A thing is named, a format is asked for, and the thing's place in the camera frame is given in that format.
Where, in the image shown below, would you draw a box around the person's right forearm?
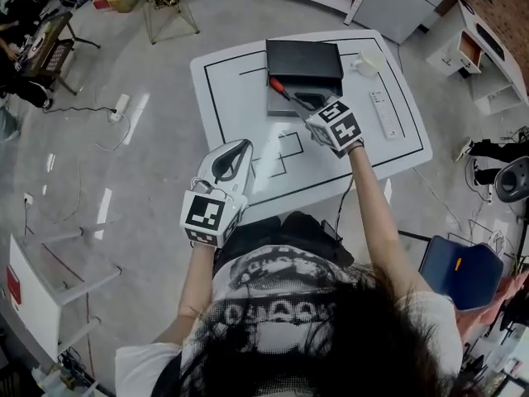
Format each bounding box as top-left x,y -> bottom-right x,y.
348,146 -> 422,295

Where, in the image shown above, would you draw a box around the white cup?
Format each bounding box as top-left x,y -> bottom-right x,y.
350,49 -> 388,79

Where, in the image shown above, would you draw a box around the red handled screwdriver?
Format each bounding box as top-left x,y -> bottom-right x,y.
269,77 -> 291,98

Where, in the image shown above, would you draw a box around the person's left forearm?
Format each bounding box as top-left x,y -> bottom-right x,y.
155,242 -> 221,347

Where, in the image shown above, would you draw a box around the black trousers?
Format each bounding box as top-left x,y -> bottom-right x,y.
212,210 -> 355,269

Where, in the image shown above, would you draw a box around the black and grey box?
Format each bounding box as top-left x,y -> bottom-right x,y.
264,38 -> 346,119

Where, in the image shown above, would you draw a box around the black cable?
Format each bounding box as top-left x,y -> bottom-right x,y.
335,174 -> 356,242

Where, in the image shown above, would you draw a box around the white power strip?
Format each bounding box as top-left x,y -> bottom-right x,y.
108,93 -> 131,124

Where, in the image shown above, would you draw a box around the white cabinet with drawer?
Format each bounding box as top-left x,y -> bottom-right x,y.
425,0 -> 529,116

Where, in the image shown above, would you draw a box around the white printed t-shirt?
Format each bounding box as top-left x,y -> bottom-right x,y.
114,244 -> 465,397

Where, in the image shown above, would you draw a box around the white remote control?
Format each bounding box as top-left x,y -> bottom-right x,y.
368,89 -> 399,141

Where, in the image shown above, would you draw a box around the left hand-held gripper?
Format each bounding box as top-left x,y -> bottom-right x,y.
180,138 -> 255,249

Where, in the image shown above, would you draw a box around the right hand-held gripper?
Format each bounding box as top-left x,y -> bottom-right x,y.
282,90 -> 365,160

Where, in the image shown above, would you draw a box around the grey cabinet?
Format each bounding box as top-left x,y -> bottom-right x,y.
352,0 -> 469,45

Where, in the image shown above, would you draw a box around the blue chair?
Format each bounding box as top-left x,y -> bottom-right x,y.
418,234 -> 506,313

